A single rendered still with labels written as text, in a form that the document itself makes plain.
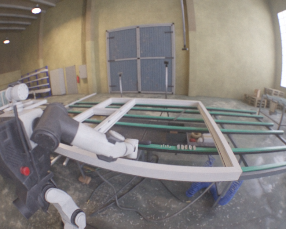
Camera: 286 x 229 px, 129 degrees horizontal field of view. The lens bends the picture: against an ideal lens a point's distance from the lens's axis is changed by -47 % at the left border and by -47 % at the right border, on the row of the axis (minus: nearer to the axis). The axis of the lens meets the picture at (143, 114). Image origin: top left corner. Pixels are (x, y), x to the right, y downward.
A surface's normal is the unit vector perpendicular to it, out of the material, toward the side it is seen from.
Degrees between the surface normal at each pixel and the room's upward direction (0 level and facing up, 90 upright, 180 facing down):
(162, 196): 0
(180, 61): 90
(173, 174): 90
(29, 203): 90
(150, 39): 90
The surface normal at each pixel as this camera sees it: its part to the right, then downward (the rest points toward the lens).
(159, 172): -0.24, 0.35
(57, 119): 0.81, -0.55
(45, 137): 0.22, 0.62
